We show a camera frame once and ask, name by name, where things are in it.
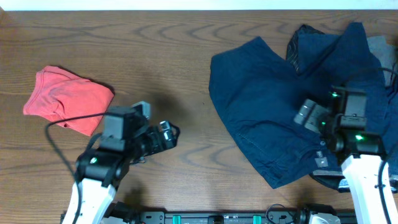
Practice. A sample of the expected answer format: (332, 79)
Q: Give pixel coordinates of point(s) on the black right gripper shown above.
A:
(311, 121)

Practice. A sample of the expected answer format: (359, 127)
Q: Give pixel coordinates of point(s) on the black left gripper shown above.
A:
(154, 134)

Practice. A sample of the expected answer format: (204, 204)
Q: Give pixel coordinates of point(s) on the dark blue denim shorts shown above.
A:
(257, 94)

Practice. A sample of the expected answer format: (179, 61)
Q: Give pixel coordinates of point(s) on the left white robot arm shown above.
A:
(100, 171)

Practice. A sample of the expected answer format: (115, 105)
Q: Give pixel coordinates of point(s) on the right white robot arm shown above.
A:
(360, 154)

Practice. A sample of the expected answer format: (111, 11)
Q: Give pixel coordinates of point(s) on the blue jeans in pile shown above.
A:
(333, 179)

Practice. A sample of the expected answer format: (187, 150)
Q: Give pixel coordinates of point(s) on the dark striped garment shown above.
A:
(292, 52)

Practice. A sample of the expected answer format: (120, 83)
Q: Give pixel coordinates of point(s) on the grey garment in pile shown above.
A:
(385, 53)

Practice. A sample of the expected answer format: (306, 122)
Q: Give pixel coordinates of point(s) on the red folded t-shirt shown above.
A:
(59, 95)

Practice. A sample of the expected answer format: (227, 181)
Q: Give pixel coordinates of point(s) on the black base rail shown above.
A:
(311, 213)

